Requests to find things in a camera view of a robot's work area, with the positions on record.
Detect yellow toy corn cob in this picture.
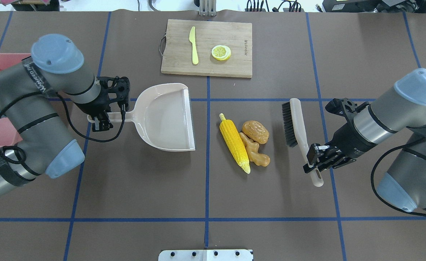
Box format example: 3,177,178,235
219,113,251,174

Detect beige plastic dustpan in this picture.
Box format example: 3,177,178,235
87,83,196,152

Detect yellow toy lemon slice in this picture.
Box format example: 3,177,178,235
211,45,231,61

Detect tan toy ginger root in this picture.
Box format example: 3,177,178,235
239,132,270,167

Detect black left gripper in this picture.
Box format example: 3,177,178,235
72,76,130,132

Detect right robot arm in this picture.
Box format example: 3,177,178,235
304,68,426,218

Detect yellow plastic knife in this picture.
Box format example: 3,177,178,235
188,26,199,65

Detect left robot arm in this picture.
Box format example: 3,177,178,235
0,34,130,196

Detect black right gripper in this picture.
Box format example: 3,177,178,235
304,99,376,173

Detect beige hand brush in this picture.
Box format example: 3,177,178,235
281,98,324,187

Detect brown toy potato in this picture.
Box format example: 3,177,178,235
242,120,270,144

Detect bamboo cutting board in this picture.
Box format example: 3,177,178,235
160,19,253,79

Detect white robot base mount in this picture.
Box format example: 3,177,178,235
158,249,254,261

